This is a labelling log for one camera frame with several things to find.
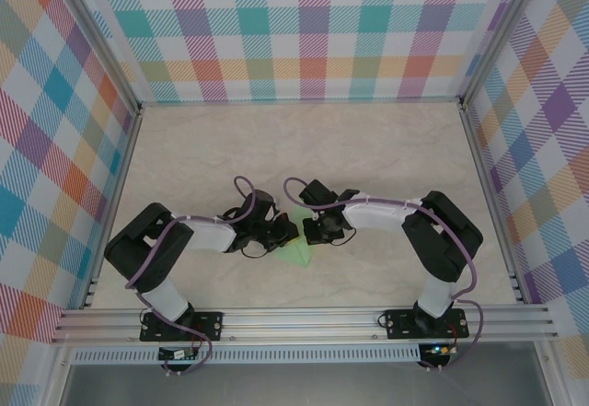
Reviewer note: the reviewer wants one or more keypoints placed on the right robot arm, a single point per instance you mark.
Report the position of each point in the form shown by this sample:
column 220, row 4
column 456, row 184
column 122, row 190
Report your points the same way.
column 442, row 240

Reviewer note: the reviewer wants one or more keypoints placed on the aluminium corner post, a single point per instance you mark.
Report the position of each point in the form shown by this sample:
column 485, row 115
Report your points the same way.
column 97, row 33
column 499, row 33

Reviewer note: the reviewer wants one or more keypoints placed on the aluminium frame leg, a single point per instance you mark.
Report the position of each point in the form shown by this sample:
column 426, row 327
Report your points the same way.
column 550, row 378
column 57, row 378

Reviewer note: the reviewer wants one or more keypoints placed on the aluminium table end rail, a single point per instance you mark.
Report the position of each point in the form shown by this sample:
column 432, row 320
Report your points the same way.
column 299, row 101

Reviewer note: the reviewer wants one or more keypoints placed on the light green paper sheet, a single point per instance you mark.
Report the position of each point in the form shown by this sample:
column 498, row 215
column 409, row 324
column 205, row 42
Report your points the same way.
column 299, row 254

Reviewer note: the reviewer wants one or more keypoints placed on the grey metal bottom panel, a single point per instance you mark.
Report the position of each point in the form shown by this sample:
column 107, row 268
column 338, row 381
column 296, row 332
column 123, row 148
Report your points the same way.
column 299, row 385

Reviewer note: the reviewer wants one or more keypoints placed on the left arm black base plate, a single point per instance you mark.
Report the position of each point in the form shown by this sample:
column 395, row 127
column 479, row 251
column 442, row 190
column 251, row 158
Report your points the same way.
column 211, row 325

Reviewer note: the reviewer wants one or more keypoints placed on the aluminium table side rail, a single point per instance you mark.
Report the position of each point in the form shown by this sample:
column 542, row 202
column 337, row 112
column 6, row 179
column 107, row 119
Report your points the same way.
column 477, row 148
column 117, row 203

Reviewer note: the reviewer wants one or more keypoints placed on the long aluminium base rail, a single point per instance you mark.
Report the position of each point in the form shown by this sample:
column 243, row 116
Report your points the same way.
column 299, row 325

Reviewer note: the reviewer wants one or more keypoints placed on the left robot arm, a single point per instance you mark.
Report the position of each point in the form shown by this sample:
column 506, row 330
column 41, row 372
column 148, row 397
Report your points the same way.
column 138, row 249

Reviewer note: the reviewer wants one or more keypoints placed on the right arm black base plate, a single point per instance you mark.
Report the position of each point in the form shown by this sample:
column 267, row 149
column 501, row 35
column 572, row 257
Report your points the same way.
column 400, row 325

